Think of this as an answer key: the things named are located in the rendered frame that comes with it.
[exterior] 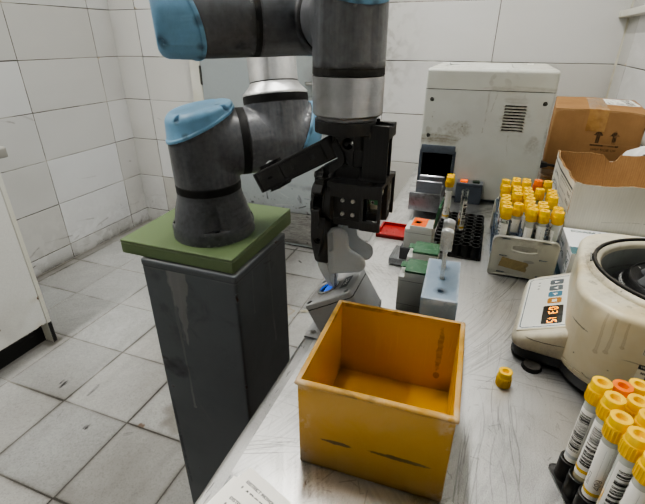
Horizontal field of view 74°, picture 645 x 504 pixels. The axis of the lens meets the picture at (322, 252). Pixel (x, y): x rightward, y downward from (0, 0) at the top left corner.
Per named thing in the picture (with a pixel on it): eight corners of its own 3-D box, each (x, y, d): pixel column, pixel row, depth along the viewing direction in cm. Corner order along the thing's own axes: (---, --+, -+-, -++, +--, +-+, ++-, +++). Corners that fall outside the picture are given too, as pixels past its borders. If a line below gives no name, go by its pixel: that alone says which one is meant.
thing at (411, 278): (400, 295, 66) (404, 256, 63) (431, 301, 65) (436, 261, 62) (395, 308, 63) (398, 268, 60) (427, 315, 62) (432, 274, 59)
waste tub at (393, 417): (337, 368, 52) (339, 298, 47) (452, 395, 48) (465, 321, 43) (296, 462, 40) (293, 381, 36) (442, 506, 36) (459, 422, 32)
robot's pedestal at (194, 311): (200, 541, 117) (139, 258, 78) (237, 478, 134) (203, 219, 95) (265, 570, 111) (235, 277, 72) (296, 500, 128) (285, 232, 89)
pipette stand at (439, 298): (410, 318, 61) (417, 256, 56) (461, 327, 59) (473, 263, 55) (399, 364, 52) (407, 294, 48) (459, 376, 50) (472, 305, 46)
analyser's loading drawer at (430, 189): (422, 183, 112) (424, 163, 109) (448, 185, 110) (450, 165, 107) (407, 209, 94) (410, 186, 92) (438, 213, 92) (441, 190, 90)
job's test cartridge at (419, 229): (406, 248, 78) (409, 216, 75) (433, 252, 77) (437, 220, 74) (401, 257, 75) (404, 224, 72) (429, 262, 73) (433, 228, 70)
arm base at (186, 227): (156, 237, 79) (145, 186, 74) (210, 209, 91) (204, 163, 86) (220, 254, 73) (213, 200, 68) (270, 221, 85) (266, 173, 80)
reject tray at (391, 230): (383, 224, 92) (383, 220, 92) (414, 228, 90) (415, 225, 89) (375, 236, 86) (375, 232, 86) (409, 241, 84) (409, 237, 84)
